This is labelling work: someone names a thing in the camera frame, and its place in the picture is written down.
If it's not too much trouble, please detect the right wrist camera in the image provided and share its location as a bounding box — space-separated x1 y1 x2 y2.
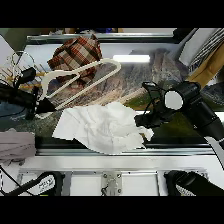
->
141 81 166 113

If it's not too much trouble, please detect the striped garment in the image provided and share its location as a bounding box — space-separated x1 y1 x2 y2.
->
188 28 224 73

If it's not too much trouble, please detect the tan garment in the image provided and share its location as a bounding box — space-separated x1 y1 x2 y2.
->
185 52 224 90

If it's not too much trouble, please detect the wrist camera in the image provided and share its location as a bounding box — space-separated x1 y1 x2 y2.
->
13 66 38 88
141 81 166 113

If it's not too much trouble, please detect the wooden clothes hanger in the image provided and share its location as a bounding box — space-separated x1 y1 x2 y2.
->
0 63 46 93

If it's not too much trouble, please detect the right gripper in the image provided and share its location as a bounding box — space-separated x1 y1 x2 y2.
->
134 107 168 130

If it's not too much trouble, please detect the white garment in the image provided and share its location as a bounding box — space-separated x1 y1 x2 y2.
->
52 101 155 156

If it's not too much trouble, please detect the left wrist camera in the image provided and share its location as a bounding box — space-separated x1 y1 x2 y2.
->
13 66 38 88

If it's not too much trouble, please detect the black cable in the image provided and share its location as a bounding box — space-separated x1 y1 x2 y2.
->
0 165 24 194

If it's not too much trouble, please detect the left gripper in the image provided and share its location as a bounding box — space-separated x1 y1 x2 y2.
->
35 96 58 115

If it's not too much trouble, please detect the pale grey garment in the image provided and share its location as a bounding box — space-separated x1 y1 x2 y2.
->
177 28 218 68

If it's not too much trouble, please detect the white clothes hanger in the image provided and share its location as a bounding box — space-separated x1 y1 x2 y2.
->
35 57 123 120

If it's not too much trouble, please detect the checked shirt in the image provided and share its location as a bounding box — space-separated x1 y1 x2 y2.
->
46 34 104 85

